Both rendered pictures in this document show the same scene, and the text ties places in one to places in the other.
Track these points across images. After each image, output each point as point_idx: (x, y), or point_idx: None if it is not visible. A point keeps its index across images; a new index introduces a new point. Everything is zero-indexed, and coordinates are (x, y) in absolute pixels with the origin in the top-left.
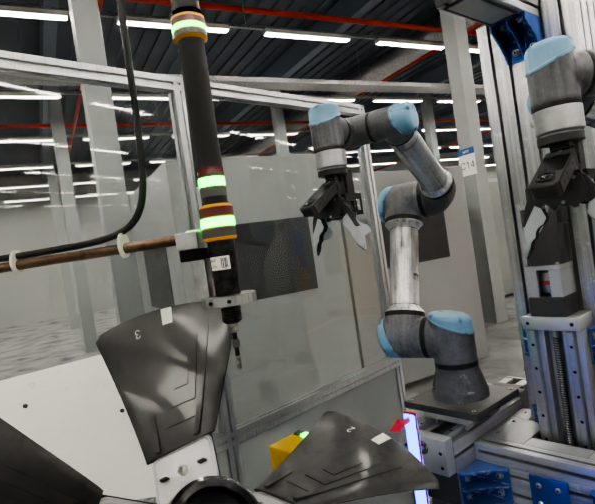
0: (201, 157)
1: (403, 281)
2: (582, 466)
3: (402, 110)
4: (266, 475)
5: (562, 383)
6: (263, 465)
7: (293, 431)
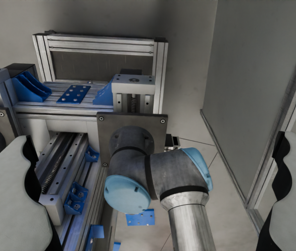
0: None
1: (184, 239)
2: (41, 109)
3: None
4: (281, 29)
5: (54, 164)
6: (287, 28)
7: (282, 75)
